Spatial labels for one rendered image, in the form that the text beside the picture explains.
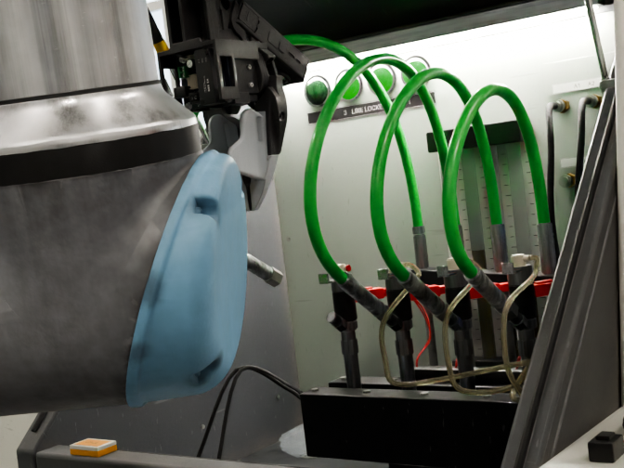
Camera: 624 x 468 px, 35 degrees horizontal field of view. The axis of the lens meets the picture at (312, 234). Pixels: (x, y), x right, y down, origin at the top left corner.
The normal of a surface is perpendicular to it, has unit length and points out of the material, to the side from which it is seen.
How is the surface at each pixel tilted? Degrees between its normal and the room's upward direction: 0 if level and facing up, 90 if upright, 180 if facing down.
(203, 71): 90
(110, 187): 97
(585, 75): 90
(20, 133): 53
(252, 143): 93
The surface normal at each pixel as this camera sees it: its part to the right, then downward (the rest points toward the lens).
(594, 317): 0.80, -0.07
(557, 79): -0.59, 0.11
